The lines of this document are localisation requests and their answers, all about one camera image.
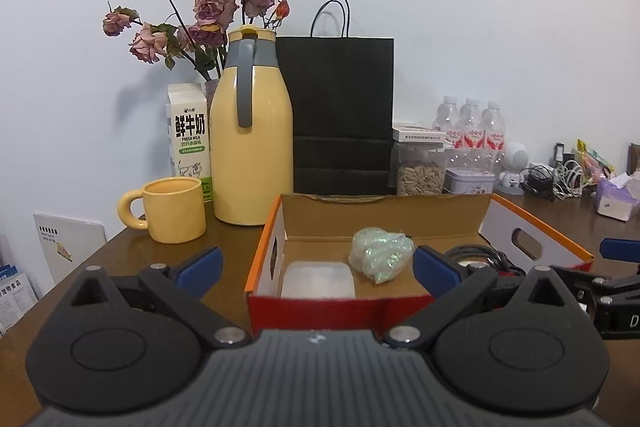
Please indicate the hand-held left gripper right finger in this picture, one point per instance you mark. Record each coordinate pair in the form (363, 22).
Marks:
(434, 273)

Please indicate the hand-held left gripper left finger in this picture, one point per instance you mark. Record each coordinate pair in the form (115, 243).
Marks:
(202, 269)

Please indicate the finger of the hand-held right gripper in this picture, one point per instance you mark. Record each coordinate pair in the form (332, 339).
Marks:
(622, 248)
(595, 279)

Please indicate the iridescent plastic wrap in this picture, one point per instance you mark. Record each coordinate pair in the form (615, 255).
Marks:
(380, 252)

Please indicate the red cardboard box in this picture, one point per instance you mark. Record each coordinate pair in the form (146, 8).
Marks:
(330, 313)

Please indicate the clear plastic container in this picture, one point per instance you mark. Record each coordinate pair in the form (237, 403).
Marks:
(317, 281)

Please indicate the purple tissue pack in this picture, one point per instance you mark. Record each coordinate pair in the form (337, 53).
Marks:
(617, 199)

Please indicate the yellow mug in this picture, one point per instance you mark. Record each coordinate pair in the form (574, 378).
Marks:
(175, 214)

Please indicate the colourful snack packet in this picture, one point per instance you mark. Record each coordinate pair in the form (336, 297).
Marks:
(595, 159)

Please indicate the purple and white tin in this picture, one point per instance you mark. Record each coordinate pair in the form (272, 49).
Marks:
(470, 181)

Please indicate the clear jar of seeds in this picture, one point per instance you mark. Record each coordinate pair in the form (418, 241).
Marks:
(420, 174)

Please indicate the yellow thermos jug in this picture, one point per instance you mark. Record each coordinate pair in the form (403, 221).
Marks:
(252, 147)

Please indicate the white milk carton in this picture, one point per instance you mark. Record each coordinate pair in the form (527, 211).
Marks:
(190, 137)

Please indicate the white robot figurine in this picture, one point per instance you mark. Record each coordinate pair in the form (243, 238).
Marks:
(515, 159)

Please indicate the small flat white box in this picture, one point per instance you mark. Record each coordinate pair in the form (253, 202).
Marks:
(419, 133)

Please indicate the glass vase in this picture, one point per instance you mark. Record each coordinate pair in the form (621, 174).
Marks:
(210, 94)

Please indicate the blue and white packets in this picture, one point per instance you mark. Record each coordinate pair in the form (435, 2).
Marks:
(15, 292)

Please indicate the black paper bag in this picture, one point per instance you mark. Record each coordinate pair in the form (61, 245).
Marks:
(340, 107)

